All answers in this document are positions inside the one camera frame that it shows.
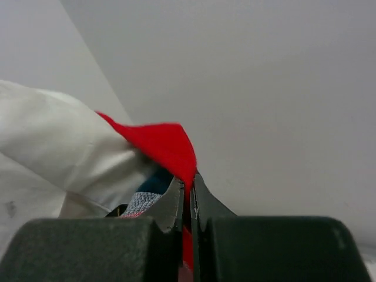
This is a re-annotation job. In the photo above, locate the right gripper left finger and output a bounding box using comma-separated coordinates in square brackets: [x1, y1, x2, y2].
[1, 179, 184, 281]

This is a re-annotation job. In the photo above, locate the red patterned pillowcase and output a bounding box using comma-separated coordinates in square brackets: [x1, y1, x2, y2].
[98, 113, 197, 281]

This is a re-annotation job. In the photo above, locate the white pillow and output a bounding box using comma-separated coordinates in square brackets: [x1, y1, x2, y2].
[1, 81, 156, 250]

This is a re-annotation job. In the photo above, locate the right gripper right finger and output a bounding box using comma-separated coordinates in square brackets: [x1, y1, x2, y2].
[190, 174, 371, 281]

